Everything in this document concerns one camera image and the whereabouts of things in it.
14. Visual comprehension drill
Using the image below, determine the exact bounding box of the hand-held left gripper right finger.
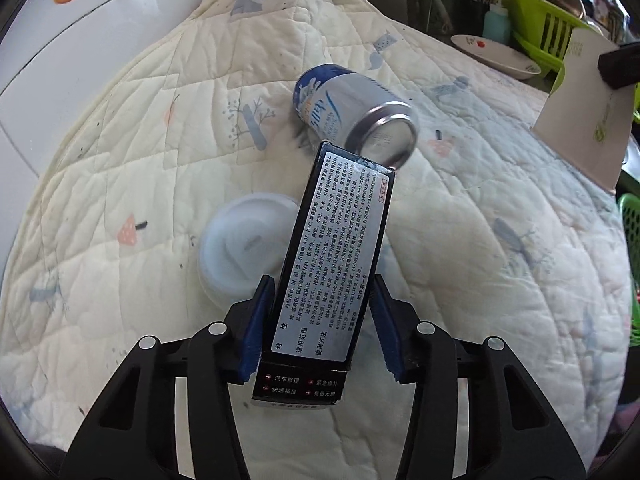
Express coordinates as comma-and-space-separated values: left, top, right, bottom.
370, 274, 586, 480

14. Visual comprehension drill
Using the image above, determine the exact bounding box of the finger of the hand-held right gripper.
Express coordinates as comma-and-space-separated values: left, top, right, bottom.
597, 42, 640, 88

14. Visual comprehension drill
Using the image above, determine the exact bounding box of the green plastic basket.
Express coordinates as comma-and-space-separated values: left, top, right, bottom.
502, 0, 608, 73
617, 192, 640, 348

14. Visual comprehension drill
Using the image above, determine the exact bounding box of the white flower-print plate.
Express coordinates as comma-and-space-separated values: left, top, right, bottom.
451, 34, 542, 80

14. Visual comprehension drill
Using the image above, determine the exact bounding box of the cream quilted printed blanket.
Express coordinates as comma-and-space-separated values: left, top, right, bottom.
0, 0, 632, 480

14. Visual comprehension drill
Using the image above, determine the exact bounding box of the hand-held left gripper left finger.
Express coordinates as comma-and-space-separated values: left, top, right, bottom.
60, 274, 277, 480

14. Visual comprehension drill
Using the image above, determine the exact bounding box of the white plastic lid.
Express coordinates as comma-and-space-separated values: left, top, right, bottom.
197, 192, 301, 306

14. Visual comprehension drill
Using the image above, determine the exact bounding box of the white appliance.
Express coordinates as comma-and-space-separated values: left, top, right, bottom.
0, 0, 261, 181

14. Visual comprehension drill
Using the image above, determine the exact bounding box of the teal bottle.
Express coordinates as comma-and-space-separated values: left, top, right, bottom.
482, 2, 512, 46

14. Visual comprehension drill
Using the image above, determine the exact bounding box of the blue and silver can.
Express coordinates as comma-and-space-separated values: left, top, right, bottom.
291, 64, 420, 168

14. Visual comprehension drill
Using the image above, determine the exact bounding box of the black printed box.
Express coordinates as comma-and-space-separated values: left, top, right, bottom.
250, 141, 397, 407

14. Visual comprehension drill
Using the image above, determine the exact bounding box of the dark utensil holder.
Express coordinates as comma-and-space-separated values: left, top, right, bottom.
457, 0, 493, 36

